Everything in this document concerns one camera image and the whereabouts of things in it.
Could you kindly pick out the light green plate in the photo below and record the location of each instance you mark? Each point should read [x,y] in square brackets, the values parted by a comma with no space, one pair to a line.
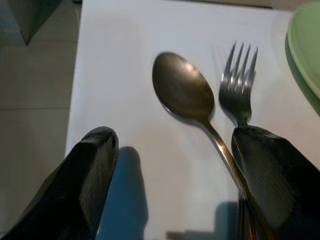
[303,47]

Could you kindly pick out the silver metal fork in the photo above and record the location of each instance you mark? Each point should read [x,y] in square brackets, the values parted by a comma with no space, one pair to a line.
[236,92]

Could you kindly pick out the silver metal spoon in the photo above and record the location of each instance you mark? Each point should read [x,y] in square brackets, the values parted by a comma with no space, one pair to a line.
[183,87]

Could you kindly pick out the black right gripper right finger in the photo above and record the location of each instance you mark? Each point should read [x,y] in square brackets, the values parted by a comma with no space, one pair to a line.
[282,180]

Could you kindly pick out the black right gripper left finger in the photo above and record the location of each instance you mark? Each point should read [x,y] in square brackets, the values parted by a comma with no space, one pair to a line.
[72,185]

